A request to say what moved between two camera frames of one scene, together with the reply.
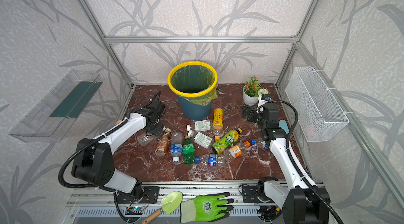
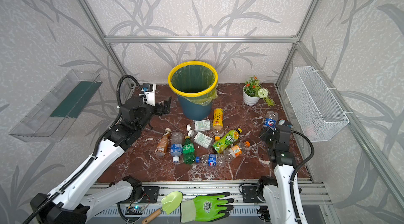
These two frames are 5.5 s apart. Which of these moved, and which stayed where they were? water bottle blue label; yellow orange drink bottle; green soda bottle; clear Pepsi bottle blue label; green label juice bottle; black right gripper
Moved: clear Pepsi bottle blue label; black right gripper
Stayed: green label juice bottle; yellow orange drink bottle; green soda bottle; water bottle blue label
